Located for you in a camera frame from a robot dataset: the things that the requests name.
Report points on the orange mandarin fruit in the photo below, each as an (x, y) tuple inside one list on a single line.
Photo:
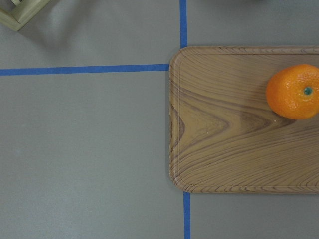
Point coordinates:
[(294, 92)]

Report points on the brown wooden cutting board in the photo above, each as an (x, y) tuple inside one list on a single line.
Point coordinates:
[(224, 138)]

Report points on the light wooden rack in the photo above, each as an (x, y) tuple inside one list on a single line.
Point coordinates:
[(22, 13)]

